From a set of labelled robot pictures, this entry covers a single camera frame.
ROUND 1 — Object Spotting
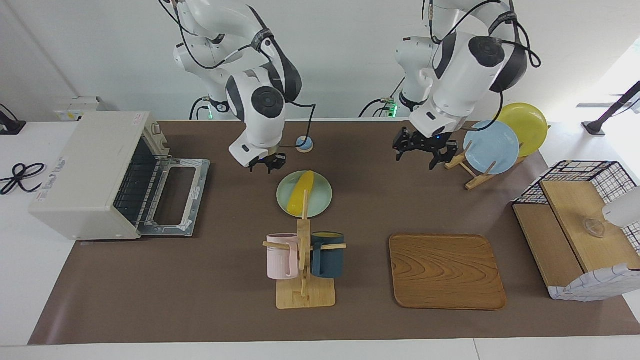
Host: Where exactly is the small clear glass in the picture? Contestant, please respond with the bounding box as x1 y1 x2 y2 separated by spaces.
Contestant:
582 217 607 238

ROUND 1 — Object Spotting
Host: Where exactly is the cream toaster oven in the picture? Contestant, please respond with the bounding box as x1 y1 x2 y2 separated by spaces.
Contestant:
28 111 211 241

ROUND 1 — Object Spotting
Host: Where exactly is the pale green plate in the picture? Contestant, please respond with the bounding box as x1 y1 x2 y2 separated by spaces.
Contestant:
276 170 333 219

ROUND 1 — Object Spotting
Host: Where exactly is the light blue plate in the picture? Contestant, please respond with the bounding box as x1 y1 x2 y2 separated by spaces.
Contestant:
463 120 520 175

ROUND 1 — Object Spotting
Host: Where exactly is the white cylindrical device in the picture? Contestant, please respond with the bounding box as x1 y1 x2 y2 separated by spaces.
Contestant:
602 186 640 228

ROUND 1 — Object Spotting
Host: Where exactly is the brown table mat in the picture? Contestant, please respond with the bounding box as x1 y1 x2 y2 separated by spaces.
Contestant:
28 119 640 346

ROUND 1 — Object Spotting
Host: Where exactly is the wire basket with wooden shelf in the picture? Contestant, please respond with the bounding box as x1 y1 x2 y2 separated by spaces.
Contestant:
512 160 640 302

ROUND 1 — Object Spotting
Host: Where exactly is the wooden mug tree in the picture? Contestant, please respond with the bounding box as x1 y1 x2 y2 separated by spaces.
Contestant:
263 189 347 310

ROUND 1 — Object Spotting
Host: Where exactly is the coiled black cable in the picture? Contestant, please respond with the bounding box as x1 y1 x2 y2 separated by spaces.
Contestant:
0 162 47 196

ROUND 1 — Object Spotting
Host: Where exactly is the black base cable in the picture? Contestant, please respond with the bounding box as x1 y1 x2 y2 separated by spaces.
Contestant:
189 96 212 121
359 76 407 118

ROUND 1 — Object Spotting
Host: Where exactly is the glass oven door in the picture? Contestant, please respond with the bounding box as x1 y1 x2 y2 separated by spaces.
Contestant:
137 157 211 237

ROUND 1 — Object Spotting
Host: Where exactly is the black angled stand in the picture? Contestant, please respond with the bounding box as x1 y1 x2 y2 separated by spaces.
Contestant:
582 81 640 137

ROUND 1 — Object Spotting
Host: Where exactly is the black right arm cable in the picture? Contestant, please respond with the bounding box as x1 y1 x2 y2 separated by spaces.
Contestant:
160 0 317 150

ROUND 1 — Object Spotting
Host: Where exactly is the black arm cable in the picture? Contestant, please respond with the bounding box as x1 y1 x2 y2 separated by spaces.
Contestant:
160 0 317 150
422 0 542 133

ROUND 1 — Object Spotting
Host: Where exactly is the metal oven rack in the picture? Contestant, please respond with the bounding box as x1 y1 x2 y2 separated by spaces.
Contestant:
114 155 166 233

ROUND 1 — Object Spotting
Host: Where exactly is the white power box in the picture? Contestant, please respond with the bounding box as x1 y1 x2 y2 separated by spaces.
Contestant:
54 96 106 122

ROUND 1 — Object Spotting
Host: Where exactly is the black clamp mount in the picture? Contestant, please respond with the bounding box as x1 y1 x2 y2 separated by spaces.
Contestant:
0 103 27 136

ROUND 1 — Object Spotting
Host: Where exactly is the dark teal mug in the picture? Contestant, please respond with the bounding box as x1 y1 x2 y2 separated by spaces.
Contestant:
311 231 345 279

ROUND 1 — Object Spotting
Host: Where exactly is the yellow corn cob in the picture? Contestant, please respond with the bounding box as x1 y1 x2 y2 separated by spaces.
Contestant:
287 170 316 214

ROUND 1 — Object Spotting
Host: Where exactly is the wooden tray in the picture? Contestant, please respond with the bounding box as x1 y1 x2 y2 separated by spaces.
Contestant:
389 234 507 311

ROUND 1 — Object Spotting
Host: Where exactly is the wooden plate rack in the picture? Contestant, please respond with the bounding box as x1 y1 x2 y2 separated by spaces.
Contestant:
445 125 551 191

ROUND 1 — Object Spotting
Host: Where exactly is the yellow plate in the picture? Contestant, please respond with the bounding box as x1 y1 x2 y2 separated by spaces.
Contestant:
495 102 549 158

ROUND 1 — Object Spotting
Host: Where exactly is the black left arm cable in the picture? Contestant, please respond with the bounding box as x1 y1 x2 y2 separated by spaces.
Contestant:
422 0 542 133

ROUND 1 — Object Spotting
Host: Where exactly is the pink mug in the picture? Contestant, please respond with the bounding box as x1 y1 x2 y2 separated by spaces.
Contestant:
266 233 299 280

